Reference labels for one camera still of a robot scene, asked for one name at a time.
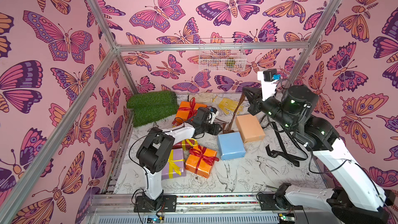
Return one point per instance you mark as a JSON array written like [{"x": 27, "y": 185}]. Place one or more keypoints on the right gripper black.
[{"x": 257, "y": 104}]

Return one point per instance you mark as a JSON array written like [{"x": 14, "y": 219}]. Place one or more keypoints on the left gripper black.
[{"x": 214, "y": 129}]

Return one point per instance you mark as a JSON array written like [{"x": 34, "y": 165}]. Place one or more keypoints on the brown ribbon bow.
[{"x": 228, "y": 127}]

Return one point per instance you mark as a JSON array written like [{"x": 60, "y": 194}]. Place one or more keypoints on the peach gift box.
[{"x": 249, "y": 128}]

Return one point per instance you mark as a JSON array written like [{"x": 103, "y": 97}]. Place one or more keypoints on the orange gift box front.
[{"x": 200, "y": 161}]

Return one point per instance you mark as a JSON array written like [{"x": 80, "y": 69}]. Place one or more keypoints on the light blue gift box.
[{"x": 230, "y": 146}]

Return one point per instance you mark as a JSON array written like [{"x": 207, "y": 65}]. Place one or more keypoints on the yellow ribbon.
[
  {"x": 188, "y": 144},
  {"x": 173, "y": 167}
]

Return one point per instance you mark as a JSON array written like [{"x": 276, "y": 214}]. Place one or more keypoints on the purple gift box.
[{"x": 178, "y": 154}]

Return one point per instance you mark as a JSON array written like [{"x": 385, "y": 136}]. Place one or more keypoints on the black printed ribbon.
[{"x": 295, "y": 160}]

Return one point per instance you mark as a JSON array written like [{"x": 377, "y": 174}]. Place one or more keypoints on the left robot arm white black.
[{"x": 158, "y": 143}]

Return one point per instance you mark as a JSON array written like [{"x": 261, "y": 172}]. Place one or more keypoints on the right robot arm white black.
[{"x": 358, "y": 200}]

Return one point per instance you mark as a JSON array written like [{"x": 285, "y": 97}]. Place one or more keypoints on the dark red gift box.
[{"x": 178, "y": 146}]

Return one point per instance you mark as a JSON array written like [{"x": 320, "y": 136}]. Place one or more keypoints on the yellow ribbon on red box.
[{"x": 188, "y": 144}]

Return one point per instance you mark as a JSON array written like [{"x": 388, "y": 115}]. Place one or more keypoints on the white work glove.
[{"x": 203, "y": 97}]

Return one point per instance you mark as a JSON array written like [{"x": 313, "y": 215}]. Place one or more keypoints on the green artificial grass mat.
[{"x": 152, "y": 106}]

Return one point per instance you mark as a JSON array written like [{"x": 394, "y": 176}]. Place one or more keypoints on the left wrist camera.
[{"x": 213, "y": 113}]

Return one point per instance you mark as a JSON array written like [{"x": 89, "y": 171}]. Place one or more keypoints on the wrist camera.
[
  {"x": 269, "y": 82},
  {"x": 213, "y": 113}
]

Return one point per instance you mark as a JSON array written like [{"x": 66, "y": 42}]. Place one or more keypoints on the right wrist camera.
[{"x": 269, "y": 82}]

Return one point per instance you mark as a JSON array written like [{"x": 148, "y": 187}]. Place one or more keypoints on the white wire basket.
[{"x": 222, "y": 57}]

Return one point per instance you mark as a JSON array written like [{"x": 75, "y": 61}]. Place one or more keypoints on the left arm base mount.
[{"x": 144, "y": 204}]

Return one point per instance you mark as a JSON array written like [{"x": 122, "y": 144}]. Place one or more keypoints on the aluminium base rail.
[{"x": 240, "y": 208}]

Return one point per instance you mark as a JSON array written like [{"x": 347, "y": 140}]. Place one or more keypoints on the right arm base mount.
[{"x": 274, "y": 199}]

